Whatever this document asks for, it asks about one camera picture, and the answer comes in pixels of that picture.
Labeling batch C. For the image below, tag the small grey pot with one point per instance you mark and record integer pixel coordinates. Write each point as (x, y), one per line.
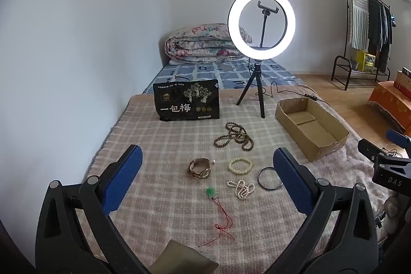
(355, 63)

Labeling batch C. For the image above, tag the striped hanging cloth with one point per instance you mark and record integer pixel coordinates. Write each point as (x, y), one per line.
(358, 14)

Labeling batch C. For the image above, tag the folded floral quilt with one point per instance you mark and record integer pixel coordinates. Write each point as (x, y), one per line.
(199, 43)

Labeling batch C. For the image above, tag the brown blanket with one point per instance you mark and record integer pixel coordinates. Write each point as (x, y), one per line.
(350, 177)

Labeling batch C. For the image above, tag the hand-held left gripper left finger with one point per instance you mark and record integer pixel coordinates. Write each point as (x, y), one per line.
(123, 181)

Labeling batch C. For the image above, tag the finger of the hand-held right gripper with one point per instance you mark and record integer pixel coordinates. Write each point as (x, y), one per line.
(369, 147)
(398, 136)

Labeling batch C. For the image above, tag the black bangle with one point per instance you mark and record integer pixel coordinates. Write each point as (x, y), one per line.
(258, 179)

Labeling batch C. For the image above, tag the dark hanging clothes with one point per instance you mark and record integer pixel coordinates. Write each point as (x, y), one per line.
(380, 26)

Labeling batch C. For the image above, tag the black metal clothes rack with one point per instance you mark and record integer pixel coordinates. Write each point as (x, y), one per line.
(346, 20)

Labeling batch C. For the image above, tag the orange cloth covered table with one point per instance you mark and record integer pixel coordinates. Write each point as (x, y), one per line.
(388, 104)

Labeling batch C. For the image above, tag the brown carton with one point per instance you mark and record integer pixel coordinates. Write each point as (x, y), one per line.
(403, 83)

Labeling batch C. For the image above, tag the yellow box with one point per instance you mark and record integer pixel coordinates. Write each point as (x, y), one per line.
(366, 60)

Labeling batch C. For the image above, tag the cardboard box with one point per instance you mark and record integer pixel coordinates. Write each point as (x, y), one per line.
(321, 145)

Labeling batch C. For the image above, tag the black snack bag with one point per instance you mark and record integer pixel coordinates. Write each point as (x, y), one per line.
(186, 100)

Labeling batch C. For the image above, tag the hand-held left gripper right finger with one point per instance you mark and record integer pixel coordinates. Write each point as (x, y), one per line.
(293, 181)

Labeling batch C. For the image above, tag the black mini tripod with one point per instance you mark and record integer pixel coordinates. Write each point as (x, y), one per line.
(258, 81)

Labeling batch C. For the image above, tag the dark flat box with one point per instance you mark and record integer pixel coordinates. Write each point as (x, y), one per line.
(406, 71)

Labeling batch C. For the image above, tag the olive cloth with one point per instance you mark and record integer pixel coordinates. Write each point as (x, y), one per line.
(186, 261)

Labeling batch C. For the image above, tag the blue checked bed sheet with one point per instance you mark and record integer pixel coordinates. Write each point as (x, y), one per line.
(208, 71)

